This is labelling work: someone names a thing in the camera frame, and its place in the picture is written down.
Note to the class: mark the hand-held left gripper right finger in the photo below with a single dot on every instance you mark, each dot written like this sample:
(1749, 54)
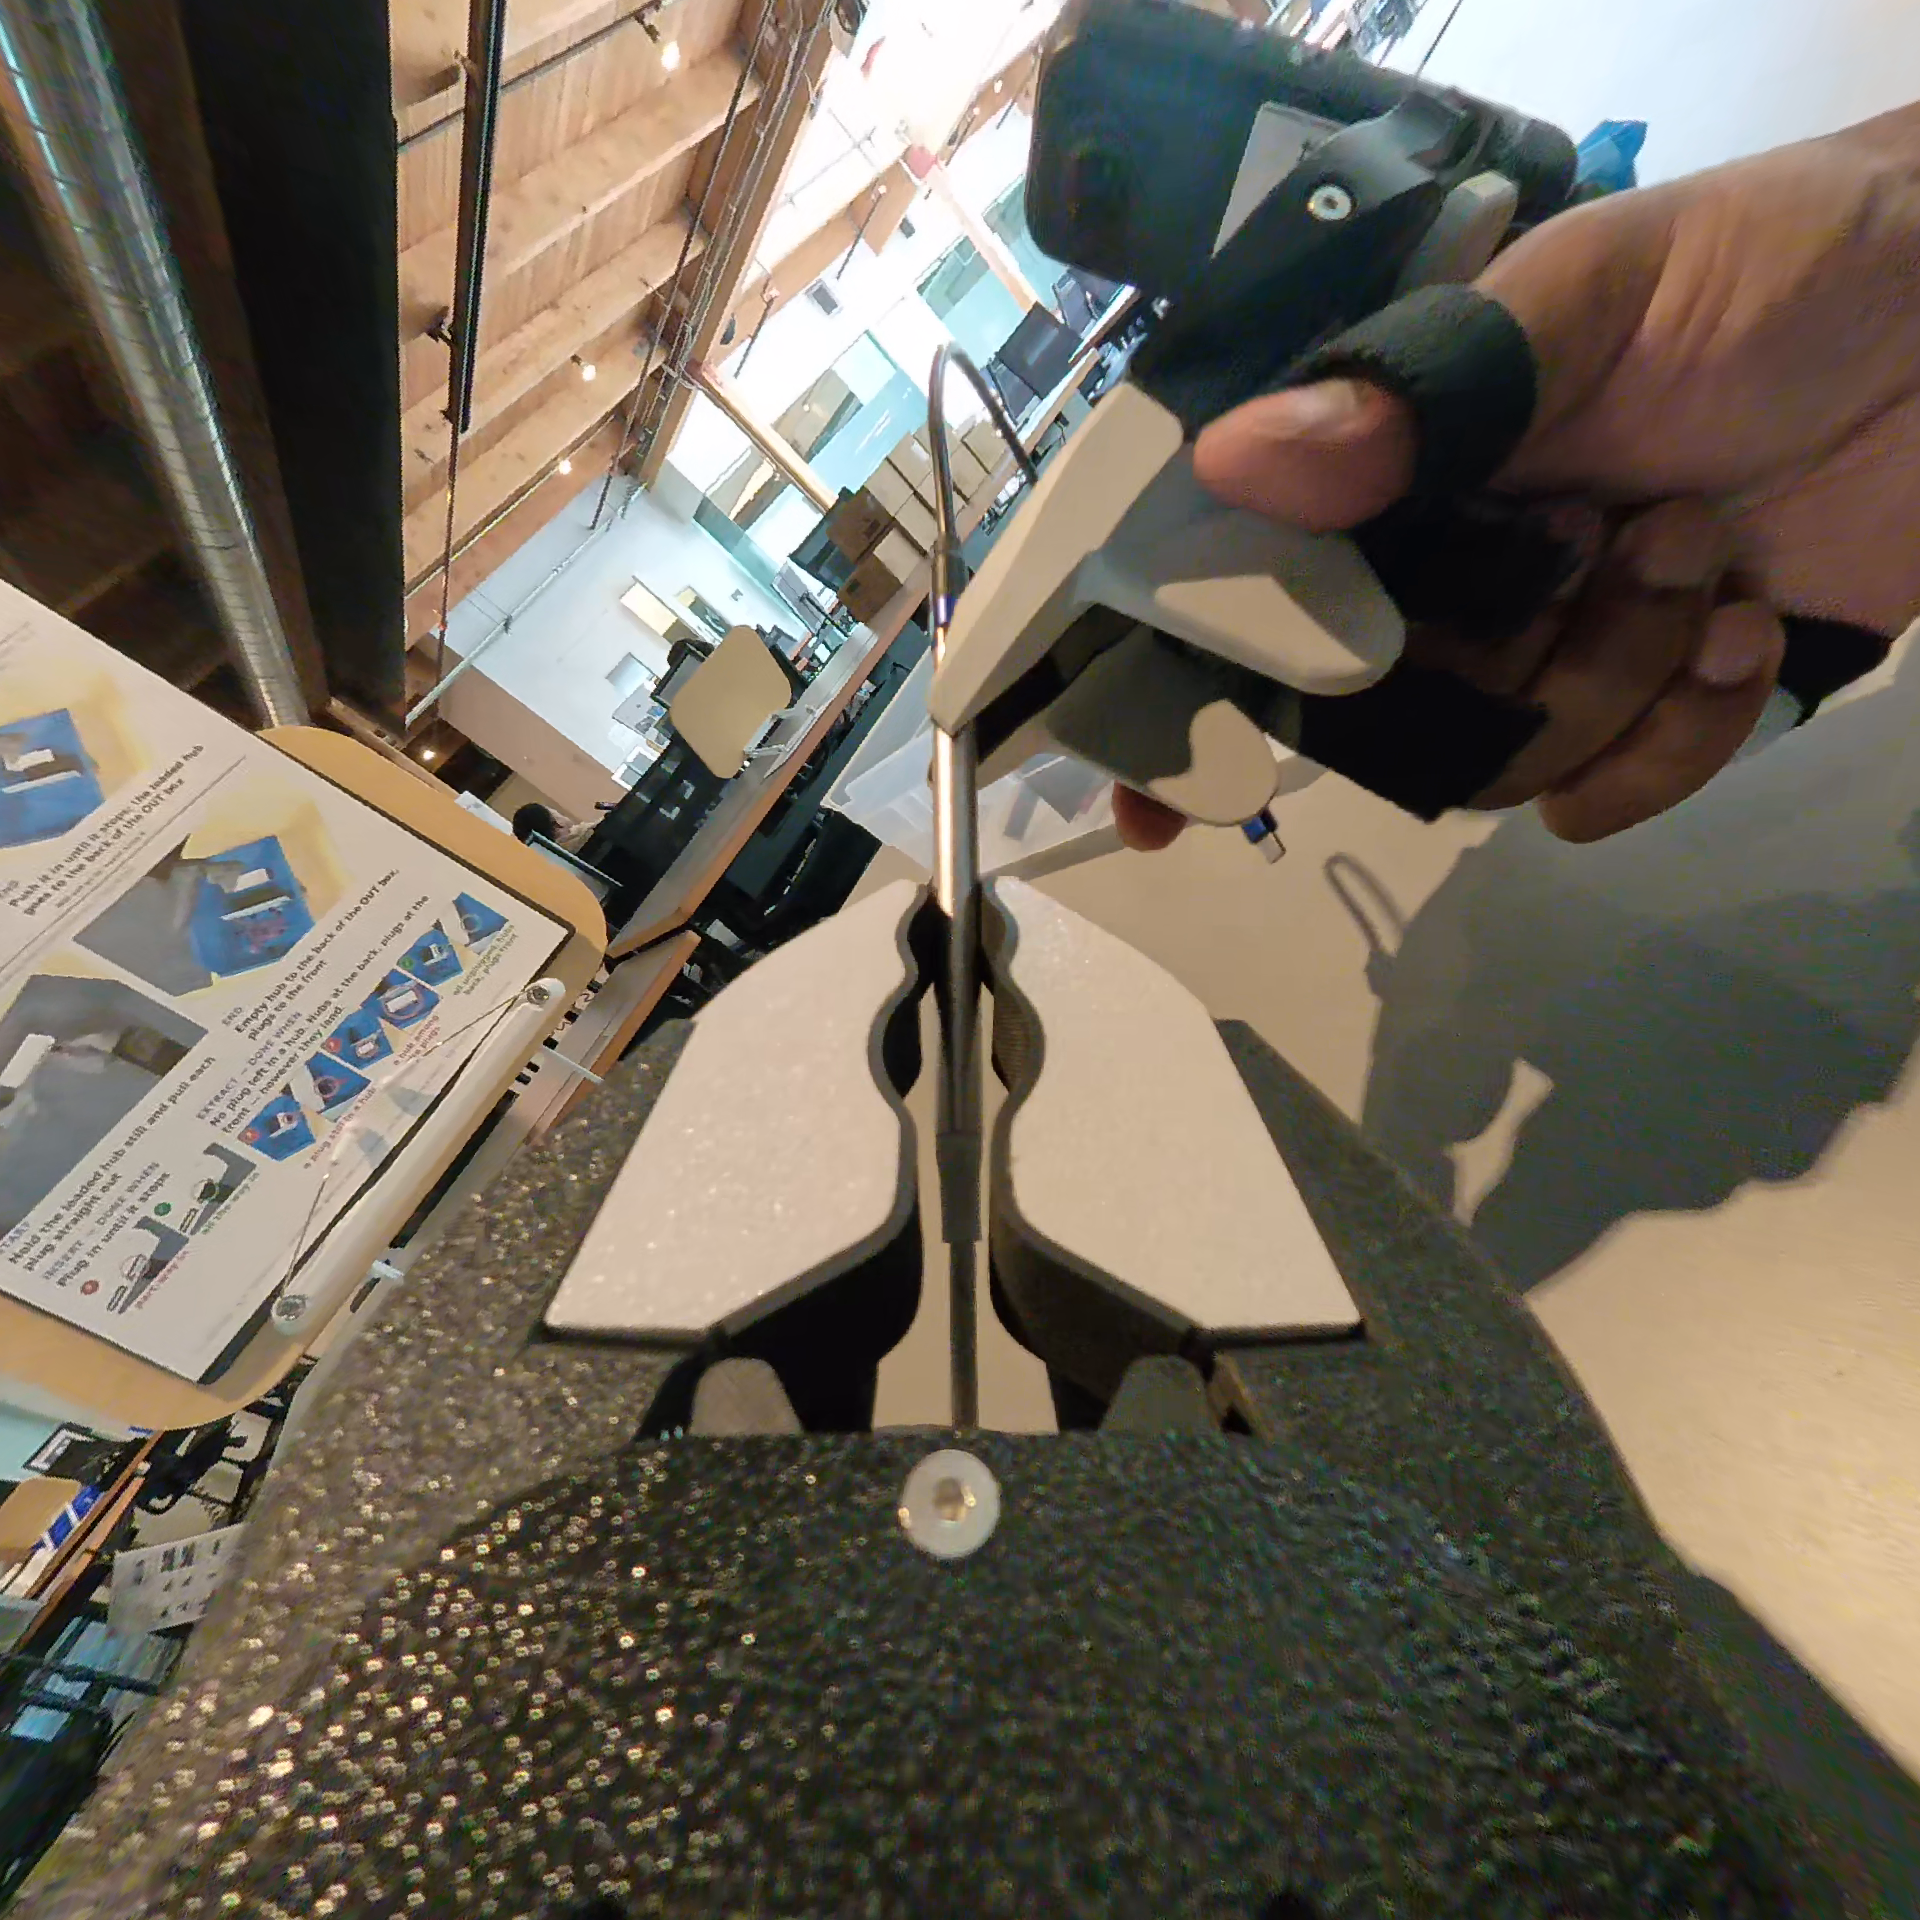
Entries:
(1155, 1171)

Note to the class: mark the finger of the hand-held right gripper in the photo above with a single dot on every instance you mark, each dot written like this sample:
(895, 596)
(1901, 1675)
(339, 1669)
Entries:
(1052, 570)
(1184, 750)

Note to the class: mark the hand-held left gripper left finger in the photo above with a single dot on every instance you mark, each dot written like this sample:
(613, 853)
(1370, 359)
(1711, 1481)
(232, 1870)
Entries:
(749, 1155)

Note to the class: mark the clear plastic bin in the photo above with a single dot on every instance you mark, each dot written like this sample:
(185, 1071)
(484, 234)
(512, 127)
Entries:
(887, 796)

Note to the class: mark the person's right hand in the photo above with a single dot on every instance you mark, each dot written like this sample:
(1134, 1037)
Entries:
(1727, 421)

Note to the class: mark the stack of cardboard boxes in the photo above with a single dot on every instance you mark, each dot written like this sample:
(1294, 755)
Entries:
(902, 510)

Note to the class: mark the wooden top office desk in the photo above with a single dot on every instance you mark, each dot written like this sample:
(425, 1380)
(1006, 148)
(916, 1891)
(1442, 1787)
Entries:
(661, 923)

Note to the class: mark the beige document stand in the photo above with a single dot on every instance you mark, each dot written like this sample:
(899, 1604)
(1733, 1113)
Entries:
(734, 697)

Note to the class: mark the blue cloth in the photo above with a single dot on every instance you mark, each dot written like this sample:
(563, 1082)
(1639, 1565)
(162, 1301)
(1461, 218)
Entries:
(1613, 150)

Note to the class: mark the printed instruction sheet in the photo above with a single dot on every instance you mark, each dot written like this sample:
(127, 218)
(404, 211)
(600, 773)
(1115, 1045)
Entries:
(225, 976)

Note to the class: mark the silver ventilation duct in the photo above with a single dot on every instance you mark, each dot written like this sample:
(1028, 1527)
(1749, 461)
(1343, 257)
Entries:
(166, 376)

